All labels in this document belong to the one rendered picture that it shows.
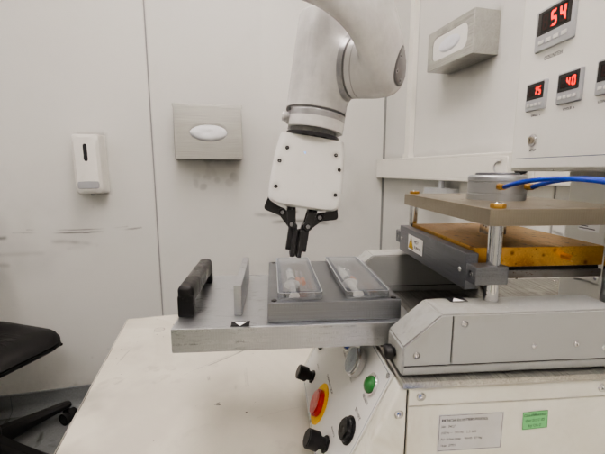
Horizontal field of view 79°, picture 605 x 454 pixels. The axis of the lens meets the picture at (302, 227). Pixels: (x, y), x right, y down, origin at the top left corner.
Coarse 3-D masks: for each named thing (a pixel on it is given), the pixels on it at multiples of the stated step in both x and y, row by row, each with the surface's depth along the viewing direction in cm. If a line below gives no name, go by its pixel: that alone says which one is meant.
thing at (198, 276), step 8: (200, 264) 56; (208, 264) 57; (192, 272) 52; (200, 272) 52; (208, 272) 57; (184, 280) 48; (192, 280) 48; (200, 280) 50; (208, 280) 60; (184, 288) 46; (192, 288) 46; (200, 288) 50; (184, 296) 46; (192, 296) 46; (184, 304) 46; (192, 304) 46; (184, 312) 46; (192, 312) 46
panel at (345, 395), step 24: (312, 360) 70; (336, 360) 59; (384, 360) 44; (312, 384) 64; (336, 384) 55; (360, 384) 48; (384, 384) 42; (336, 408) 51; (360, 408) 45; (336, 432) 48; (360, 432) 43
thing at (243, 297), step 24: (216, 288) 57; (240, 288) 46; (264, 288) 57; (216, 312) 48; (240, 312) 46; (264, 312) 48; (192, 336) 43; (216, 336) 43; (240, 336) 43; (264, 336) 44; (288, 336) 44; (312, 336) 44; (336, 336) 44; (360, 336) 45; (384, 336) 45
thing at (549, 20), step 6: (558, 6) 58; (564, 6) 57; (546, 12) 60; (552, 12) 59; (558, 12) 58; (564, 12) 57; (546, 18) 60; (552, 18) 59; (558, 18) 58; (564, 18) 57; (546, 24) 60; (552, 24) 59; (546, 30) 60
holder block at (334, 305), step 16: (272, 272) 57; (320, 272) 57; (272, 288) 49; (336, 288) 49; (272, 304) 44; (288, 304) 44; (304, 304) 44; (320, 304) 45; (336, 304) 45; (352, 304) 45; (368, 304) 45; (384, 304) 45; (400, 304) 45; (272, 320) 44; (288, 320) 45; (304, 320) 45; (320, 320) 45; (336, 320) 45
